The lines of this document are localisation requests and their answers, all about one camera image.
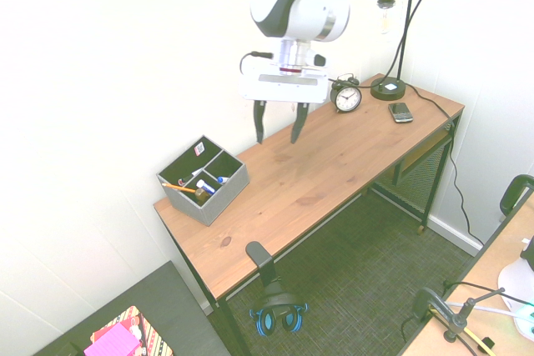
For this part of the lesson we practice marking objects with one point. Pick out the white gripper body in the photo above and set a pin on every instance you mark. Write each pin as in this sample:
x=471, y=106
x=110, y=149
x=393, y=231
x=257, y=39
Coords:
x=283, y=89

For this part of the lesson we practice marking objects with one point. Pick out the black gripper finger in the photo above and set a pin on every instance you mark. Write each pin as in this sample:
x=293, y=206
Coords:
x=299, y=122
x=260, y=122

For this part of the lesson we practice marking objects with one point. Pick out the white marker with blue cap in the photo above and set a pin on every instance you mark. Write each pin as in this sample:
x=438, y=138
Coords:
x=222, y=179

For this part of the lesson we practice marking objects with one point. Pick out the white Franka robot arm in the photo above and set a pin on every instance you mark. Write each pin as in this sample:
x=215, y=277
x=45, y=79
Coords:
x=304, y=6

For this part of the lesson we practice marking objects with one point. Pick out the grey fabric desk holder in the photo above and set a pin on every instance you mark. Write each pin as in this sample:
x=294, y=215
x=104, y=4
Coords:
x=217, y=206

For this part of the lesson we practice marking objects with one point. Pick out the black twin-bell alarm clock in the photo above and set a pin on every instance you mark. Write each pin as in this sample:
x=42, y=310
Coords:
x=347, y=98

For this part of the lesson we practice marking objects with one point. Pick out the small brown bottle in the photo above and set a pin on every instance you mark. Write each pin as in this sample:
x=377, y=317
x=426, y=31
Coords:
x=201, y=196

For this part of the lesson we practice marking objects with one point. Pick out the black metal desk lamp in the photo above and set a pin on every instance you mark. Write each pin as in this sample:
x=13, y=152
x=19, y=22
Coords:
x=388, y=91

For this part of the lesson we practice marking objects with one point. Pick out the black keypad phone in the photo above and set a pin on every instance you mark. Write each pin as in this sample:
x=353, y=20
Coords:
x=400, y=112

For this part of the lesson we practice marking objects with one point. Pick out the orange pencil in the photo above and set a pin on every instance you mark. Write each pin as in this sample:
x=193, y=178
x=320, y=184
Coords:
x=179, y=188

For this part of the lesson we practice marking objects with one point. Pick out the clear glass light bulb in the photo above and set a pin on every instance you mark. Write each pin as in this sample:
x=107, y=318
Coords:
x=385, y=18

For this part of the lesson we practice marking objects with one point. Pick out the black headphone hook clamp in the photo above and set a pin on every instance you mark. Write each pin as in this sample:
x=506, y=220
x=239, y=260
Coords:
x=258, y=254

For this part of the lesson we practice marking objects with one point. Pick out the black and blue headphones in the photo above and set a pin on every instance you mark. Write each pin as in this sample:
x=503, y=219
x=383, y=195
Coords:
x=275, y=302

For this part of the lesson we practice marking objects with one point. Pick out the black side table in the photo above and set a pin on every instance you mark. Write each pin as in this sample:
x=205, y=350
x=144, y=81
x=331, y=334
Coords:
x=167, y=310

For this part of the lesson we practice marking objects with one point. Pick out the black metal table clamp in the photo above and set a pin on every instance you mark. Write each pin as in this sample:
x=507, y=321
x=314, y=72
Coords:
x=425, y=302

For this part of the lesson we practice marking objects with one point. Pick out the light wooden work table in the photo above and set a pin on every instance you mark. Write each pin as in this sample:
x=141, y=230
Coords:
x=492, y=256

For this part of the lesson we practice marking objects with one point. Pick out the patterned striped notebook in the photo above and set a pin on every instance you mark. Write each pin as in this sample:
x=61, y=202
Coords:
x=155, y=339

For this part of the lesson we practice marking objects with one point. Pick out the pink sticky note pad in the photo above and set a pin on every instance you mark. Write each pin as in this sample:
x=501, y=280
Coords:
x=112, y=340

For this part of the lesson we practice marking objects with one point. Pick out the white rounded device base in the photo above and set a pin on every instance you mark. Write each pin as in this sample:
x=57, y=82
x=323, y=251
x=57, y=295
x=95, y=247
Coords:
x=515, y=285

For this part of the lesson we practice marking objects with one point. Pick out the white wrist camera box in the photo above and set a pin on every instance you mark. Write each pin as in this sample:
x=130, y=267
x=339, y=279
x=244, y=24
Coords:
x=313, y=58

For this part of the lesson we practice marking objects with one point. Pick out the wooden desk with black frame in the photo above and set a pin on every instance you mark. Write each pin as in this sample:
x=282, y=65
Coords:
x=313, y=172

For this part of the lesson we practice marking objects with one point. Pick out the black curved bracket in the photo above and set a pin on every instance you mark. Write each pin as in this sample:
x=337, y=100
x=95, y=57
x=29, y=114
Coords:
x=511, y=193

